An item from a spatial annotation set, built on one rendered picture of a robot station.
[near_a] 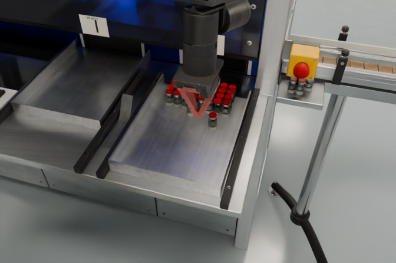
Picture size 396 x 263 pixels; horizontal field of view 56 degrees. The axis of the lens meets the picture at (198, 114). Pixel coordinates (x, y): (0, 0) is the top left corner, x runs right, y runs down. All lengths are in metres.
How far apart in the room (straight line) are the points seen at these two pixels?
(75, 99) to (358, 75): 0.80
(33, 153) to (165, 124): 0.32
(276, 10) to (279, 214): 1.17
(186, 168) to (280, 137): 1.40
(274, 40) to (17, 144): 0.69
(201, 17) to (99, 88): 0.60
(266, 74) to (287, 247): 0.97
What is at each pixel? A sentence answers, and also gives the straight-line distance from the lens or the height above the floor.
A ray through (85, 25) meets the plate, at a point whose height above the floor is 1.02.
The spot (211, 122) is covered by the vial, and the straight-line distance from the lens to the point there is 0.93.
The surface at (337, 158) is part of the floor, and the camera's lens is 2.19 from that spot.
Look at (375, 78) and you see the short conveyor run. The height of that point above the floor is 0.92.
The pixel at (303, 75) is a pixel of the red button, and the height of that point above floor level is 0.99.
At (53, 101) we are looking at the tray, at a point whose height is 0.88.
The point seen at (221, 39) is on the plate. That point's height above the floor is 1.04.
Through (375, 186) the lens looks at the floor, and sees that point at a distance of 2.14.
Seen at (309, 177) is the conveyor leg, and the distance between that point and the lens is 1.52.
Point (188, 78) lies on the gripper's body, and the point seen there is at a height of 1.18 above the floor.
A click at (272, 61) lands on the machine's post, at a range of 1.01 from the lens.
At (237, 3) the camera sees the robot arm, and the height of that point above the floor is 1.27.
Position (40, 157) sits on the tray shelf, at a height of 0.88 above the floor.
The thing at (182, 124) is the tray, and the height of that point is 0.88.
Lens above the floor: 1.55
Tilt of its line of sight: 42 degrees down
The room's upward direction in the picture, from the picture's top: straight up
